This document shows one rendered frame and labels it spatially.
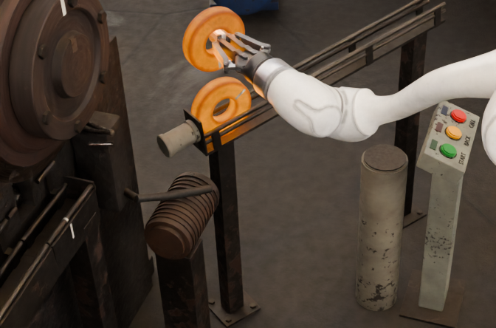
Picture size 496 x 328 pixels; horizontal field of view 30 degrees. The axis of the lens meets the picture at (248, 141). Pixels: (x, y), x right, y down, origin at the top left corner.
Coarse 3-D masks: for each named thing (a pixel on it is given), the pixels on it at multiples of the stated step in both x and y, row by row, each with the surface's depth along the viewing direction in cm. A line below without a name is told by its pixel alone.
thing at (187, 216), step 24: (216, 192) 234; (168, 216) 221; (192, 216) 225; (168, 240) 222; (192, 240) 223; (168, 264) 232; (192, 264) 230; (168, 288) 238; (192, 288) 235; (168, 312) 244; (192, 312) 240
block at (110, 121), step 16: (96, 112) 211; (112, 128) 207; (80, 144) 209; (80, 160) 212; (96, 160) 210; (112, 160) 210; (80, 176) 215; (96, 176) 213; (112, 176) 212; (128, 176) 219; (96, 192) 217; (112, 192) 215; (112, 208) 218
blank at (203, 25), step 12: (204, 12) 210; (216, 12) 209; (228, 12) 211; (192, 24) 209; (204, 24) 209; (216, 24) 211; (228, 24) 213; (240, 24) 215; (192, 36) 209; (204, 36) 210; (192, 48) 210; (204, 48) 212; (192, 60) 212; (204, 60) 214; (216, 60) 216
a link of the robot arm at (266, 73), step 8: (264, 64) 197; (272, 64) 196; (280, 64) 196; (288, 64) 198; (256, 72) 197; (264, 72) 196; (272, 72) 195; (256, 80) 197; (264, 80) 195; (256, 88) 198; (264, 88) 195; (264, 96) 197
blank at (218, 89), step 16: (224, 80) 222; (208, 96) 220; (224, 96) 223; (240, 96) 226; (192, 112) 223; (208, 112) 223; (224, 112) 230; (240, 112) 229; (208, 128) 226; (224, 128) 229
